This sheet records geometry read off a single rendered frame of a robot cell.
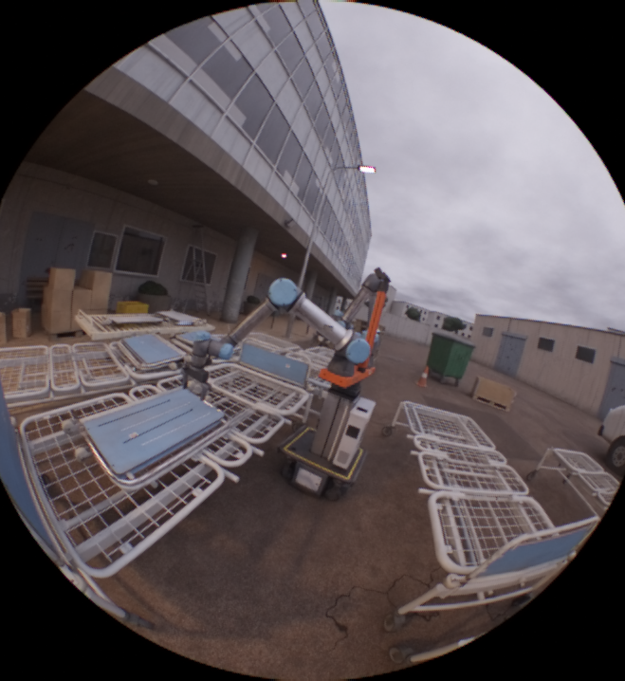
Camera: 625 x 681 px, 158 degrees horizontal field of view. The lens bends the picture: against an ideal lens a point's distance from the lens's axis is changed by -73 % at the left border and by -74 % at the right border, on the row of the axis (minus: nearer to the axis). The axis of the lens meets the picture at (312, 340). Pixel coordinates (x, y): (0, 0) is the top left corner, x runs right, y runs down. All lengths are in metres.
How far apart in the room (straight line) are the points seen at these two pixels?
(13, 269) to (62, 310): 2.73
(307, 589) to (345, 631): 0.30
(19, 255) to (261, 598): 6.74
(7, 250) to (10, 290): 0.88
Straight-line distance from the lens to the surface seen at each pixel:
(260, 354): 2.14
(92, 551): 0.95
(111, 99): 3.87
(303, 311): 0.96
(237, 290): 7.65
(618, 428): 6.69
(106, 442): 1.07
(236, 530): 1.42
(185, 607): 1.26
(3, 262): 6.66
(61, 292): 4.25
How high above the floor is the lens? 1.23
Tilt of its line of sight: 9 degrees down
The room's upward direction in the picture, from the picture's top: 14 degrees clockwise
